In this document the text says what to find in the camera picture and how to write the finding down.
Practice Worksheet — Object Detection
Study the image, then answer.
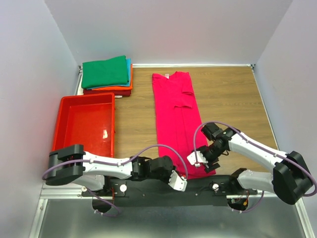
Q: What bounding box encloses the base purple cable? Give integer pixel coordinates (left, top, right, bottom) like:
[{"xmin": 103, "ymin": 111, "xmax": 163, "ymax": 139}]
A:
[
  {"xmin": 231, "ymin": 190, "xmax": 265, "ymax": 214},
  {"xmin": 85, "ymin": 187, "xmax": 122, "ymax": 218}
]

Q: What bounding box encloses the pink t shirt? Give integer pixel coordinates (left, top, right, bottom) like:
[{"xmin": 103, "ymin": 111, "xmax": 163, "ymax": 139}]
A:
[{"xmin": 152, "ymin": 71, "xmax": 216, "ymax": 179}]

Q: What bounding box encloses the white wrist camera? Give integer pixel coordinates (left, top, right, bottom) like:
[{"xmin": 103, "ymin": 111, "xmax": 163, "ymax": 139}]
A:
[
  {"xmin": 187, "ymin": 151, "xmax": 208, "ymax": 168},
  {"xmin": 168, "ymin": 170, "xmax": 187, "ymax": 192}
]

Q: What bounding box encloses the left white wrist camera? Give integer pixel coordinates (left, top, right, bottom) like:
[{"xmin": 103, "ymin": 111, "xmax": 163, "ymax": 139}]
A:
[{"xmin": 168, "ymin": 170, "xmax": 187, "ymax": 192}]

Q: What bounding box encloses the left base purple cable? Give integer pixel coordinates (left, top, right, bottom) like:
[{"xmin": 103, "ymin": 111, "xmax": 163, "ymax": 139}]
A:
[{"xmin": 85, "ymin": 187, "xmax": 122, "ymax": 218}]

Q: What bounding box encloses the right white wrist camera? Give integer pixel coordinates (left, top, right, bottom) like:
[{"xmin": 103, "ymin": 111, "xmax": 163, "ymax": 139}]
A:
[{"xmin": 187, "ymin": 151, "xmax": 208, "ymax": 168}]

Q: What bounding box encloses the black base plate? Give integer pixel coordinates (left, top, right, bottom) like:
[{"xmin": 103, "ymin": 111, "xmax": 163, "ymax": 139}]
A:
[{"xmin": 93, "ymin": 175, "xmax": 258, "ymax": 207}]

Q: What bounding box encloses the folded green t shirt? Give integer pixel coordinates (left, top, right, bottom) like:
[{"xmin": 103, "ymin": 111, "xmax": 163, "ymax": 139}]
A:
[{"xmin": 81, "ymin": 56, "xmax": 128, "ymax": 89}]

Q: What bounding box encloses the red plastic bin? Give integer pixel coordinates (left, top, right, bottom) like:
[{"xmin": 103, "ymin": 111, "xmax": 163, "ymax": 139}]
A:
[{"xmin": 52, "ymin": 93, "xmax": 115, "ymax": 158}]

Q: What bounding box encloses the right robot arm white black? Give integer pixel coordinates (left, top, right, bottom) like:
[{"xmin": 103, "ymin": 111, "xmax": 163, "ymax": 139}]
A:
[{"xmin": 187, "ymin": 121, "xmax": 317, "ymax": 205}]

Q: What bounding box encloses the folded dark red t shirt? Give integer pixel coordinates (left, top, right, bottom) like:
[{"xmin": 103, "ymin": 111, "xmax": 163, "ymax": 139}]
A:
[{"xmin": 83, "ymin": 89, "xmax": 131, "ymax": 97}]

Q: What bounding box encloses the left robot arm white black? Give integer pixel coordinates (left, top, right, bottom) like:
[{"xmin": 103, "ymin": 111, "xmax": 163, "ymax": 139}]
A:
[{"xmin": 42, "ymin": 144, "xmax": 179, "ymax": 196}]

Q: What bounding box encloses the folded blue t shirt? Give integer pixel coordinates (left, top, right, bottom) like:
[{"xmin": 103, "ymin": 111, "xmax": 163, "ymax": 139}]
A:
[{"xmin": 89, "ymin": 58, "xmax": 131, "ymax": 89}]

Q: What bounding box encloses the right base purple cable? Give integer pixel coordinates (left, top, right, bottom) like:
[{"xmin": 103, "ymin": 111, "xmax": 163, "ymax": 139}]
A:
[{"xmin": 231, "ymin": 190, "xmax": 265, "ymax": 214}]

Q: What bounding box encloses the folded orange t shirt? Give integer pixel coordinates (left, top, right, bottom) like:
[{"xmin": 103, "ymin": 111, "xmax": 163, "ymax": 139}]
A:
[{"xmin": 88, "ymin": 64, "xmax": 133, "ymax": 93}]

